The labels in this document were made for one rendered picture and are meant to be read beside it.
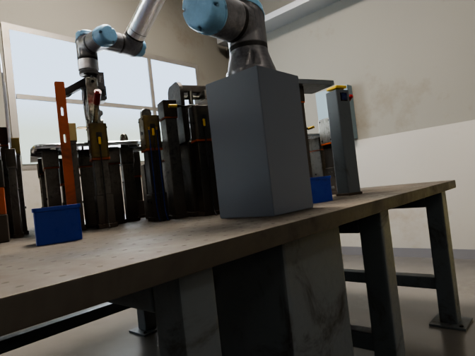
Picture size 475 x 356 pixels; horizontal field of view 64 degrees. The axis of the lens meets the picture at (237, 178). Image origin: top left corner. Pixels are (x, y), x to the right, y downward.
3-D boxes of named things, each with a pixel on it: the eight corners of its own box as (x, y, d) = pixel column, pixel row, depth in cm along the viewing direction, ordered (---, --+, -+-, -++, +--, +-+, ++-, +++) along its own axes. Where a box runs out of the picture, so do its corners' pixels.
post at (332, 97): (348, 194, 165) (337, 94, 166) (362, 193, 159) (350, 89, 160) (336, 196, 162) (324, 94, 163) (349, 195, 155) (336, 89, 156)
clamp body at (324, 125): (337, 194, 186) (328, 120, 186) (355, 193, 175) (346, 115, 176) (326, 196, 182) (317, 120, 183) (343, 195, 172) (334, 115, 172)
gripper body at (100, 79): (107, 100, 145) (104, 69, 145) (83, 100, 141) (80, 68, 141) (104, 105, 151) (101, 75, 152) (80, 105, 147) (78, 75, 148)
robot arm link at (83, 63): (78, 56, 141) (75, 64, 148) (79, 68, 141) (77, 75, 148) (100, 58, 145) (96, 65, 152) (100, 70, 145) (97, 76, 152)
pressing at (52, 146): (312, 142, 211) (311, 139, 211) (341, 135, 192) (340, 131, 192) (30, 157, 145) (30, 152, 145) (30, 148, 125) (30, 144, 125)
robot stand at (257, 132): (314, 207, 114) (298, 75, 115) (274, 216, 99) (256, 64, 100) (261, 210, 127) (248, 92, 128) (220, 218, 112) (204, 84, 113)
